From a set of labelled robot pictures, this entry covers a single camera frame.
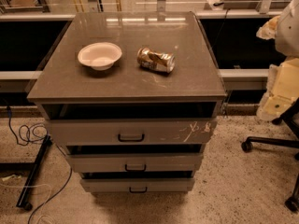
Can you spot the crushed gold soda can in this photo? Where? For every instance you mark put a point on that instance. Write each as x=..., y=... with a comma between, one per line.
x=156, y=61

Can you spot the grey drawer cabinet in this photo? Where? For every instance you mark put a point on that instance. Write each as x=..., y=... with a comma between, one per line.
x=66, y=89

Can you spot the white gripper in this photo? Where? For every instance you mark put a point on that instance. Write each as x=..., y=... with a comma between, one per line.
x=288, y=34

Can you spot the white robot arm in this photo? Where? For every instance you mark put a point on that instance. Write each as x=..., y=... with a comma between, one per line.
x=287, y=32

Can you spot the white paper bowl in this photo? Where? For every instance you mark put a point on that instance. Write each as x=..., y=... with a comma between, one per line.
x=99, y=56

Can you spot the black stand leg with caster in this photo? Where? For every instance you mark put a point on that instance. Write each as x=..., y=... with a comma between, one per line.
x=23, y=201

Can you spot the grey bottom drawer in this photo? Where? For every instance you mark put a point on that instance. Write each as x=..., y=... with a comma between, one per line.
x=138, y=185

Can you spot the black office chair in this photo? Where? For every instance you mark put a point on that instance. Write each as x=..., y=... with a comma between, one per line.
x=292, y=203

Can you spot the grey drawer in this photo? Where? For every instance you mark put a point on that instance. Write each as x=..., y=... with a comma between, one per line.
x=93, y=132
x=109, y=163
x=138, y=185

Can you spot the grey top drawer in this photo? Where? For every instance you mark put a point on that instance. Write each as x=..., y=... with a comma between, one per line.
x=93, y=132

